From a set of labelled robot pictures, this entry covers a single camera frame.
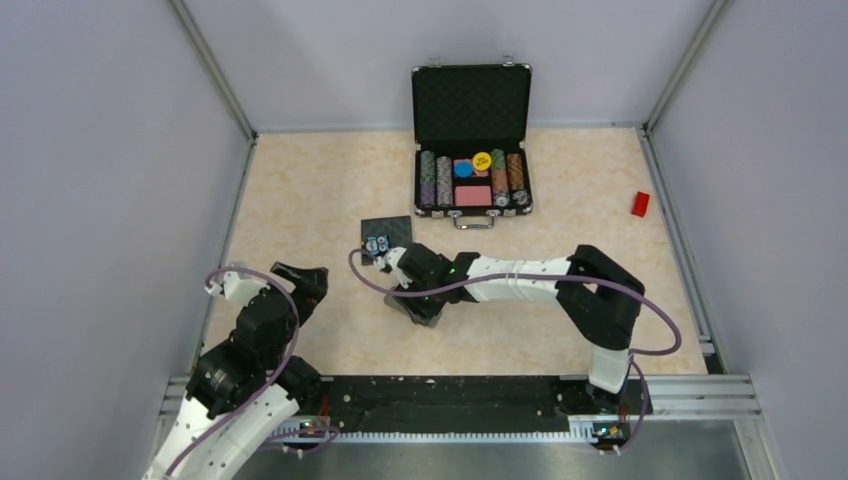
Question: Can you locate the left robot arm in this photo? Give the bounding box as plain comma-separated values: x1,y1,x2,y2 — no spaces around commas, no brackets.
144,262,329,479

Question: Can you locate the blue round chip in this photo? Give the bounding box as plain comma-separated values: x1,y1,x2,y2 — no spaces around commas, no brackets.
453,159,474,178

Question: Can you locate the black foam battery tray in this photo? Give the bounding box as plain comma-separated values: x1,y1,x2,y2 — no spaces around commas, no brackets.
360,216,413,266

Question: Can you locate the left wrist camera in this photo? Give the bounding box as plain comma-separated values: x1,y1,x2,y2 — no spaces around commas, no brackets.
204,266,269,307

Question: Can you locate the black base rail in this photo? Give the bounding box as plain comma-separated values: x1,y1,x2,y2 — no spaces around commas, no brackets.
295,375,641,434

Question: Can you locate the red toy brick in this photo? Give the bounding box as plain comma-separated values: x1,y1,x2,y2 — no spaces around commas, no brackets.
630,191,651,218

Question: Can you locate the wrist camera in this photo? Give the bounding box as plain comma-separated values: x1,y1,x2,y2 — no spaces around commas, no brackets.
373,247,406,273
204,266,269,307

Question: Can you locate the black poker chip case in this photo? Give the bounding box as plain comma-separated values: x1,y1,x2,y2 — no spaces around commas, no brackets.
411,59,534,229

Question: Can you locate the yellow round chip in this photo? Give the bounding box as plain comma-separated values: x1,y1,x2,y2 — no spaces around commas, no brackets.
472,152,493,171

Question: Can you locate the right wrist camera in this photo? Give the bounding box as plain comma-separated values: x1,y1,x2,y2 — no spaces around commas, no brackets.
373,247,406,273

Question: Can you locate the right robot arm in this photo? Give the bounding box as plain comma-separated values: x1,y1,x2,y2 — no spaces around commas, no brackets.
378,243,645,412

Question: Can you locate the pink card deck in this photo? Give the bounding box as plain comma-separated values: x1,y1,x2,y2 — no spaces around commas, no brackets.
454,185,493,207

